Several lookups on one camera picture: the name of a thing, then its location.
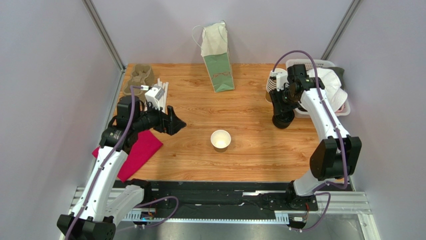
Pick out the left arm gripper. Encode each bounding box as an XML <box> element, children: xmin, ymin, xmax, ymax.
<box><xmin>132</xmin><ymin>99</ymin><xmax>186</xmax><ymax>136</ymax></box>

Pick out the stack of paper cups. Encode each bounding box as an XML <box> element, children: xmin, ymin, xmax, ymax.
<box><xmin>264</xmin><ymin>68</ymin><xmax>289</xmax><ymax>104</ymax></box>

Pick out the brown paper coffee cup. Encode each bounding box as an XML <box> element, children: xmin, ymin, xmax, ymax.
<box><xmin>210</xmin><ymin>129</ymin><xmax>232</xmax><ymax>153</ymax></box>

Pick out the stack of pulp cup carriers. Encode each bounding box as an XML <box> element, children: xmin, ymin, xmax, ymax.
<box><xmin>122</xmin><ymin>63</ymin><xmax>157</xmax><ymax>96</ymax></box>

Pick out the green white paper bag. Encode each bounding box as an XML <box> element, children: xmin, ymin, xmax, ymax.
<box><xmin>191</xmin><ymin>20</ymin><xmax>235</xmax><ymax>93</ymax></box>

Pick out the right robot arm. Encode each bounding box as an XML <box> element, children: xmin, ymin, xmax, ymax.
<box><xmin>269</xmin><ymin>71</ymin><xmax>362</xmax><ymax>209</ymax></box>

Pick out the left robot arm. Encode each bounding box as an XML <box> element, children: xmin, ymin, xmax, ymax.
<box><xmin>57</xmin><ymin>96</ymin><xmax>187</xmax><ymax>240</ymax></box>

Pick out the white paper straws bundle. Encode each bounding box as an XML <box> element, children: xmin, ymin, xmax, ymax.
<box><xmin>156</xmin><ymin>77</ymin><xmax>169</xmax><ymax>113</ymax></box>

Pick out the red folded cloth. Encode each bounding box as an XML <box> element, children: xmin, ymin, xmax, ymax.
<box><xmin>91</xmin><ymin>129</ymin><xmax>164</xmax><ymax>183</ymax></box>

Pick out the white plastic basket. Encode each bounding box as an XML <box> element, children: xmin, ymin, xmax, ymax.
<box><xmin>285</xmin><ymin>59</ymin><xmax>351</xmax><ymax>118</ymax></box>

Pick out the white bucket hat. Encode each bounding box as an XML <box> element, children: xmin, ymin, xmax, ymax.
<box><xmin>317</xmin><ymin>67</ymin><xmax>348</xmax><ymax>113</ymax></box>

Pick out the dark green cloth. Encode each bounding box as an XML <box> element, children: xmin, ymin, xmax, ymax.
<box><xmin>329</xmin><ymin>66</ymin><xmax>345</xmax><ymax>90</ymax></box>

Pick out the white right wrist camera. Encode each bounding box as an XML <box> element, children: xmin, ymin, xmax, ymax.
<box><xmin>270</xmin><ymin>68</ymin><xmax>290</xmax><ymax>91</ymax></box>

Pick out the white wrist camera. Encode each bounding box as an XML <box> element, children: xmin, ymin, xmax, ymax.
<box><xmin>270</xmin><ymin>68</ymin><xmax>290</xmax><ymax>91</ymax></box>
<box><xmin>141</xmin><ymin>84</ymin><xmax>164</xmax><ymax>111</ymax></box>

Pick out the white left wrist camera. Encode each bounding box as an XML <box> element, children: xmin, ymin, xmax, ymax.
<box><xmin>141</xmin><ymin>84</ymin><xmax>164</xmax><ymax>111</ymax></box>

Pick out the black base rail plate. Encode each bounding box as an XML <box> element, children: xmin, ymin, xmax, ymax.
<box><xmin>89</xmin><ymin>179</ymin><xmax>354</xmax><ymax>221</ymax></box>

